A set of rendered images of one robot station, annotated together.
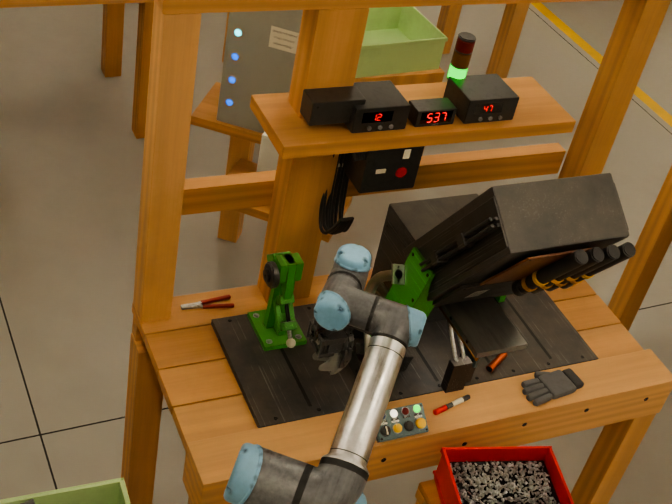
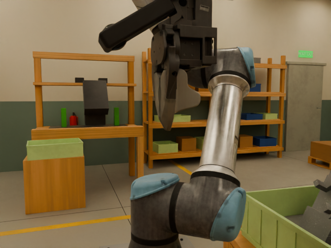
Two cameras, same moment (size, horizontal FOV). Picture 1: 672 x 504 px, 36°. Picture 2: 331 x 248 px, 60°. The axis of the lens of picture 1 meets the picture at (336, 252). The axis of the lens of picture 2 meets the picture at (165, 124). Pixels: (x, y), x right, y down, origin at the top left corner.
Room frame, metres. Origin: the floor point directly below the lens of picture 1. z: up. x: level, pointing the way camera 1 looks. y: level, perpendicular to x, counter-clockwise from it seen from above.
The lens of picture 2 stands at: (2.13, 0.05, 1.33)
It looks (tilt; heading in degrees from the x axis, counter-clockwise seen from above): 5 degrees down; 194
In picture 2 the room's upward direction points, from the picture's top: straight up
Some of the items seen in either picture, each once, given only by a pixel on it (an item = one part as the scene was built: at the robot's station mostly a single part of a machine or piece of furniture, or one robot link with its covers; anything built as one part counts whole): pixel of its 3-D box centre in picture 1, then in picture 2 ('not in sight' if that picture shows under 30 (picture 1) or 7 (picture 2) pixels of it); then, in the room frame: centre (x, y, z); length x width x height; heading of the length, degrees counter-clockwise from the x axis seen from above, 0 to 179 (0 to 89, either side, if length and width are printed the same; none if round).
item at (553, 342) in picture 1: (409, 341); not in sight; (2.30, -0.27, 0.89); 1.10 x 0.42 x 0.02; 121
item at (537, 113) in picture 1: (417, 114); not in sight; (2.53, -0.14, 1.52); 0.90 x 0.25 x 0.04; 121
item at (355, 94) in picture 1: (332, 105); not in sight; (2.34, 0.09, 1.59); 0.15 x 0.07 x 0.07; 121
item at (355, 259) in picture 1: (349, 272); not in sight; (1.70, -0.04, 1.59); 0.09 x 0.08 x 0.11; 171
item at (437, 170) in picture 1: (380, 176); not in sight; (2.62, -0.08, 1.23); 1.30 x 0.05 x 0.09; 121
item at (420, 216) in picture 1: (434, 261); not in sight; (2.48, -0.29, 1.07); 0.30 x 0.18 x 0.34; 121
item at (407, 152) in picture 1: (383, 156); not in sight; (2.43, -0.07, 1.42); 0.17 x 0.12 x 0.15; 121
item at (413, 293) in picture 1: (417, 288); not in sight; (2.21, -0.24, 1.17); 0.13 x 0.12 x 0.20; 121
